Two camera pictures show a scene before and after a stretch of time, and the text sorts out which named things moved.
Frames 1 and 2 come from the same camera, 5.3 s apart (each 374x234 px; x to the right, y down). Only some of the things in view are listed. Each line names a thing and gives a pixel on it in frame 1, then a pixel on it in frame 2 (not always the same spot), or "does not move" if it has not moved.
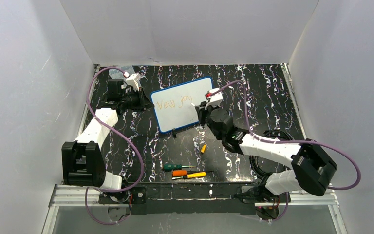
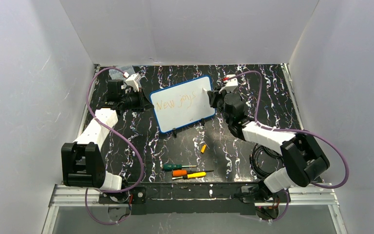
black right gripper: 201,112 → 215,98
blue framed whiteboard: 172,105 does not move
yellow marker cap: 203,148 does not move
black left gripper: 140,101 does not move
